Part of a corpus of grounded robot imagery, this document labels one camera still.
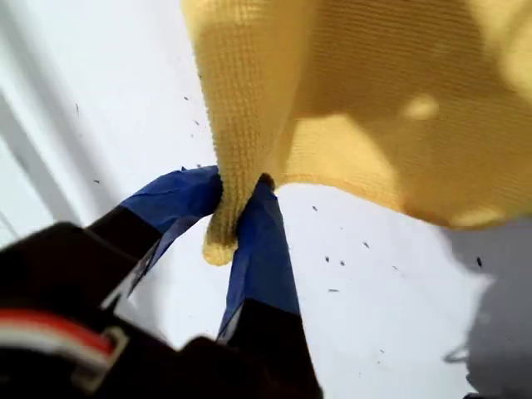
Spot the red white servo wire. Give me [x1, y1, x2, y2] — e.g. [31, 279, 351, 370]
[0, 307, 130, 394]

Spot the yellow towel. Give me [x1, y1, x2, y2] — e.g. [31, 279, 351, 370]
[180, 0, 532, 267]

